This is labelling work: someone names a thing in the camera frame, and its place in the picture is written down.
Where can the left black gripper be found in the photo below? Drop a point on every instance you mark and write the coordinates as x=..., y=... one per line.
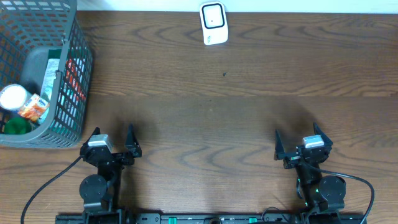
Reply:
x=130, y=148

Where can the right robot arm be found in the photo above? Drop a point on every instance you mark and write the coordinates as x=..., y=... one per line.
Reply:
x=323, y=195

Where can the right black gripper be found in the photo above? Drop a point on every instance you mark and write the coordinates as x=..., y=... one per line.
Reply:
x=279, y=152

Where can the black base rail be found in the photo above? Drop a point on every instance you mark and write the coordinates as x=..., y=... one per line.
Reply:
x=155, y=218

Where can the green-lid seasoning jar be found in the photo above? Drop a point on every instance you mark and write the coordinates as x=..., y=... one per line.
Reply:
x=17, y=126

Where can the green 3M gloves package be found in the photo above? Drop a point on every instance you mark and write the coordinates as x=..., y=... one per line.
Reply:
x=52, y=67

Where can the orange Kleenex tissue pack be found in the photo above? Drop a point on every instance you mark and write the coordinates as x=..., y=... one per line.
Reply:
x=34, y=108

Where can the white cylindrical container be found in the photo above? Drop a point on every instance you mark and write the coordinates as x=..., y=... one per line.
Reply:
x=13, y=97

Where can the grey plastic mesh basket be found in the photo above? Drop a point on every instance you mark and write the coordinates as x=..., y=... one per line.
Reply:
x=29, y=30

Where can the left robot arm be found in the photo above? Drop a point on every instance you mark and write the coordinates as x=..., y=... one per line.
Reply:
x=100, y=191

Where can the white barcode scanner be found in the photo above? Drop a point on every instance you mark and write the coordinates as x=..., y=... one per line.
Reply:
x=214, y=23

